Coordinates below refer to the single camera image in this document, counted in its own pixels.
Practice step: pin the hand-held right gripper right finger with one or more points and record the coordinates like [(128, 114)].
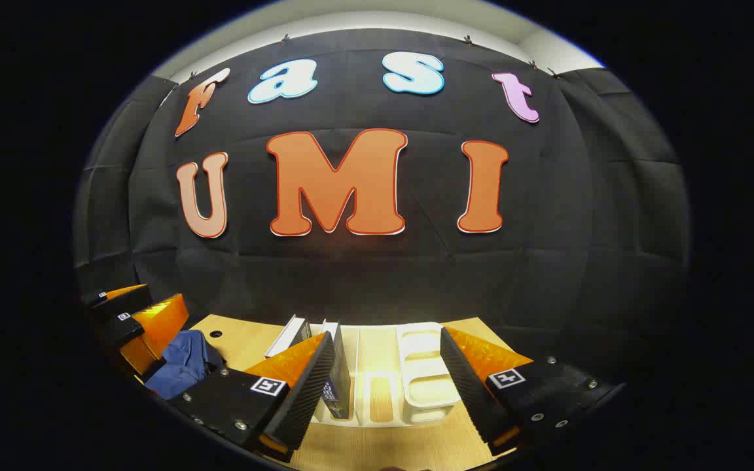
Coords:
[(465, 386)]

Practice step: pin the black backdrop cloth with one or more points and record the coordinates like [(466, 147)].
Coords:
[(364, 275)]

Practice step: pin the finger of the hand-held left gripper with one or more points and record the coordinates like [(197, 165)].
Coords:
[(122, 330), (125, 303)]

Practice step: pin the blue cover book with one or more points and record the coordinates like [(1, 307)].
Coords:
[(341, 386)]

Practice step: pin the white bookshelf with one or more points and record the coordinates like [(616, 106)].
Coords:
[(426, 373)]

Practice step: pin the blue schoolbag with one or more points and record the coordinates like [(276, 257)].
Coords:
[(184, 366)]

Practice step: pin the black and white portrait book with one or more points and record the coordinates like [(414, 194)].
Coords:
[(288, 337)]

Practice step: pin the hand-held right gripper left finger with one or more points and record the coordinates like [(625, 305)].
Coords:
[(305, 399)]

